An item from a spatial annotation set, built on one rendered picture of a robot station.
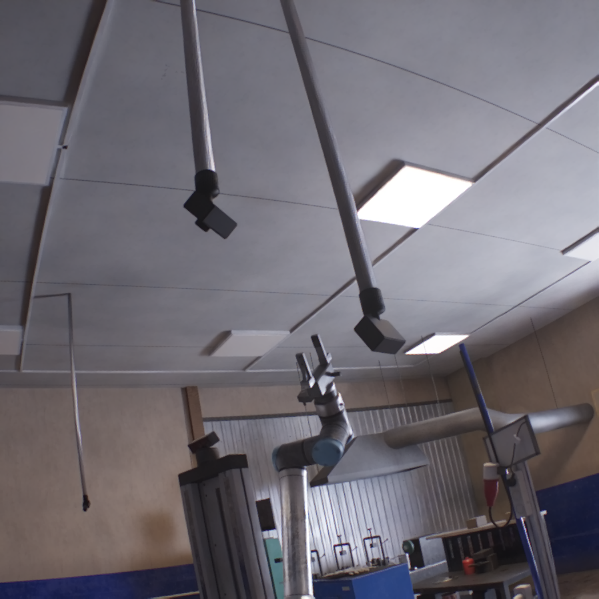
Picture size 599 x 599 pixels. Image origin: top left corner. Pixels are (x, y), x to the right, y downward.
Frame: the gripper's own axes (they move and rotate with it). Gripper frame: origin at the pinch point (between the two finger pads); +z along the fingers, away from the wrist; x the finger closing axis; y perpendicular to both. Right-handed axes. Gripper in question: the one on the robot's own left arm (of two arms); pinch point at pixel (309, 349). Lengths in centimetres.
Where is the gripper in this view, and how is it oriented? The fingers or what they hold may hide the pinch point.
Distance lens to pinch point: 181.3
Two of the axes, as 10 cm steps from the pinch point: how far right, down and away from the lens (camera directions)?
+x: -3.5, 3.9, -8.5
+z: -3.2, -9.1, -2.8
